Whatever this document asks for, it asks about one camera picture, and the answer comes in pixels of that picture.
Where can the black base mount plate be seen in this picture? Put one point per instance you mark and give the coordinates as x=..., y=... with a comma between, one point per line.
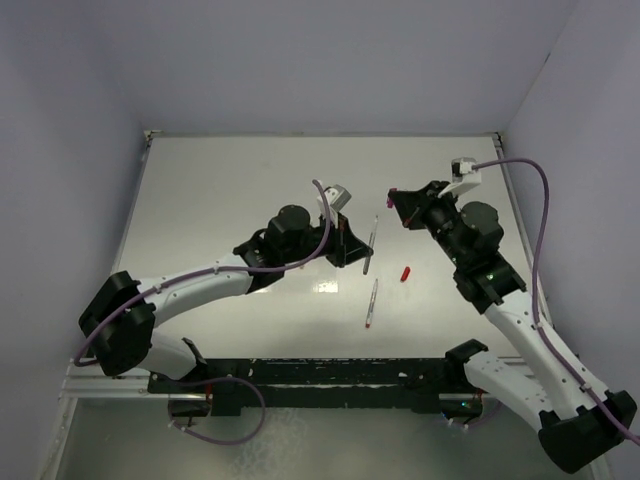
x=224, y=387

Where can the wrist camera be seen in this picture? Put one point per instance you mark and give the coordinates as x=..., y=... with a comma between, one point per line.
x=465, y=177
x=333, y=199

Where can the aluminium rail frame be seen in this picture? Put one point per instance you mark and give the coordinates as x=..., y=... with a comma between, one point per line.
x=90, y=383

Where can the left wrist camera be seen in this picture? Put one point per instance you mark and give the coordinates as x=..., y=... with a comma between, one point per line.
x=333, y=199

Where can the red pen cap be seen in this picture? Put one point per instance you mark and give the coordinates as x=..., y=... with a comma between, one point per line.
x=405, y=274

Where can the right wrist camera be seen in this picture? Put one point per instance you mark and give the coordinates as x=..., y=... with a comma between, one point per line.
x=465, y=177

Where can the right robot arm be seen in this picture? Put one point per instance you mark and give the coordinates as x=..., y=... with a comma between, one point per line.
x=576, y=417

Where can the red pen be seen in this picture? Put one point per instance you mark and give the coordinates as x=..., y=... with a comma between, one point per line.
x=371, y=305

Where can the purple pen cap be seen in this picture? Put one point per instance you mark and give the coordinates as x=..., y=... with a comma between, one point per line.
x=389, y=202

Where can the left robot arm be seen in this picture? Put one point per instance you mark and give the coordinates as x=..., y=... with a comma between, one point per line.
x=120, y=323

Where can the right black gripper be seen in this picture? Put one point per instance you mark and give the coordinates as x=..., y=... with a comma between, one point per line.
x=412, y=206

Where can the purple pen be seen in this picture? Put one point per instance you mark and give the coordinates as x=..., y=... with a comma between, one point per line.
x=371, y=241

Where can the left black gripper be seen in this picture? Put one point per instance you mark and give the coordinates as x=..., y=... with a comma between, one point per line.
x=347, y=247

